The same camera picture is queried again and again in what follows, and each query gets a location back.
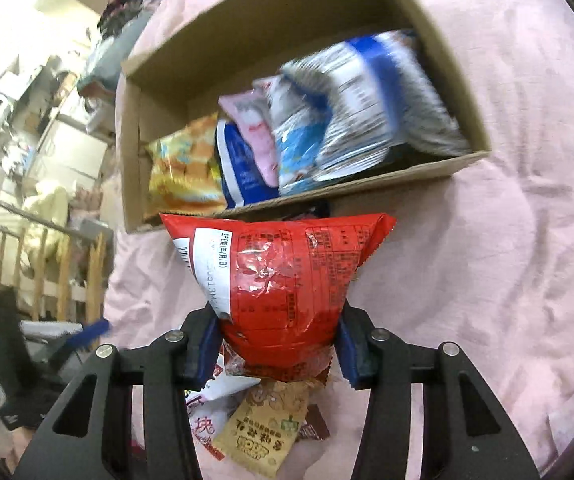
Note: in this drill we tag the yellow snack packet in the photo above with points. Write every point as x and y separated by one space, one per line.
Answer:
182 170

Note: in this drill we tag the pink snack packet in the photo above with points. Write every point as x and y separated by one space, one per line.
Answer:
254 125

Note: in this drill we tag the wooden chair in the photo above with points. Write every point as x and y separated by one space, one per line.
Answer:
42 265

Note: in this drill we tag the red white snack packet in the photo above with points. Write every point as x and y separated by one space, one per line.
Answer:
232 364

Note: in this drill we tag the brown cardboard box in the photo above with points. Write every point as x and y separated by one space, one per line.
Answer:
192 60

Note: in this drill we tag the white yellow noodle packet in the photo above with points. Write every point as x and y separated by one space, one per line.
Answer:
207 420

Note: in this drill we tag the silver light blue snack packet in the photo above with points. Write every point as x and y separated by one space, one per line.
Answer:
299 160

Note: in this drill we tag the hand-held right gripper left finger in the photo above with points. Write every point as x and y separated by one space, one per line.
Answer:
202 355

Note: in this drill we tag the tan cartoon snack packet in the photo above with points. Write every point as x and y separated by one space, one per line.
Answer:
262 430

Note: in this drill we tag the white cabinet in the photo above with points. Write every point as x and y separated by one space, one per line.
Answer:
72 150

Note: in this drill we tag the white blue striped snack packet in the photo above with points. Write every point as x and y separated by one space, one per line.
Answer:
377 105

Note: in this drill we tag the pile of clothes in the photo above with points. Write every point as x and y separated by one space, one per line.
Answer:
127 15

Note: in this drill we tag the cream jacket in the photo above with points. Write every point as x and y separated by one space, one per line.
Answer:
47 215

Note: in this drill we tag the dark blue snack packet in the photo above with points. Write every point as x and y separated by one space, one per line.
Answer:
242 170

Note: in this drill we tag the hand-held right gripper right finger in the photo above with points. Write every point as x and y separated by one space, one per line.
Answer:
352 360

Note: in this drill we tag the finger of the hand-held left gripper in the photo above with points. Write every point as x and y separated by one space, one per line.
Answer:
92 332

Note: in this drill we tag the brown snack packet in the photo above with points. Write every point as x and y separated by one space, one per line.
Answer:
317 427

